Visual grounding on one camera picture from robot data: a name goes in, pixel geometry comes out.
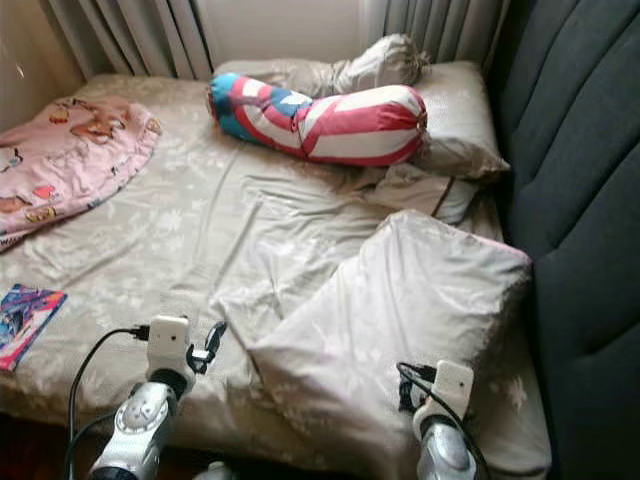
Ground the colourful anime book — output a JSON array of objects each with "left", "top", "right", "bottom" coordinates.
[{"left": 0, "top": 283, "right": 68, "bottom": 373}]

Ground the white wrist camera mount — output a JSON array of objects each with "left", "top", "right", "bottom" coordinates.
[
  {"left": 433, "top": 360, "right": 474, "bottom": 413},
  {"left": 147, "top": 315, "right": 191, "bottom": 373}
]

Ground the red white blue shield bolster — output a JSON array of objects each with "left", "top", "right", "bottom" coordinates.
[{"left": 208, "top": 73, "right": 428, "bottom": 166}]

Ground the dark grey padded headboard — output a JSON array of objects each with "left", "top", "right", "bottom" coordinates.
[{"left": 485, "top": 0, "right": 640, "bottom": 480}]

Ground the crumpled grey floral pillow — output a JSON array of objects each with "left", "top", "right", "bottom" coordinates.
[{"left": 215, "top": 33, "right": 429, "bottom": 98}]

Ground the small white trimmed pillow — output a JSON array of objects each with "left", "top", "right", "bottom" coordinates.
[{"left": 365, "top": 162, "right": 481, "bottom": 226}]

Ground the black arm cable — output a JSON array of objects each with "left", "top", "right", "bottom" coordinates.
[
  {"left": 65, "top": 326, "right": 151, "bottom": 480},
  {"left": 397, "top": 362, "right": 491, "bottom": 476}
]

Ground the bed with grey floral sheet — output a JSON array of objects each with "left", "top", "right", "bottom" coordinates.
[{"left": 0, "top": 72, "right": 556, "bottom": 479}]

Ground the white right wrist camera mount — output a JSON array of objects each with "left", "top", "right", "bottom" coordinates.
[{"left": 433, "top": 360, "right": 474, "bottom": 413}]

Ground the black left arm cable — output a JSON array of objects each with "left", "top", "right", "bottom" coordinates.
[{"left": 65, "top": 326, "right": 151, "bottom": 480}]

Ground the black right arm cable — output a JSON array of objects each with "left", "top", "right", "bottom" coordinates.
[{"left": 397, "top": 362, "right": 491, "bottom": 476}]

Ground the grey left robot leg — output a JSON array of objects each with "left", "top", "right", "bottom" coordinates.
[{"left": 200, "top": 462, "right": 241, "bottom": 480}]

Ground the grey pleated curtain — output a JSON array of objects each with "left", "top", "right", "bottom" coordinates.
[
  {"left": 360, "top": 0, "right": 511, "bottom": 66},
  {"left": 50, "top": 0, "right": 216, "bottom": 81}
]

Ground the pink cartoon bear blanket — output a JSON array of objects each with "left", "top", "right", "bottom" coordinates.
[{"left": 0, "top": 97, "right": 161, "bottom": 251}]

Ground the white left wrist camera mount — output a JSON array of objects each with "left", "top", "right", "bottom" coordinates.
[{"left": 147, "top": 315, "right": 191, "bottom": 373}]

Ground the flat grey floral pillow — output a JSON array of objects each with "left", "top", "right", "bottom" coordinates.
[{"left": 410, "top": 60, "right": 511, "bottom": 181}]

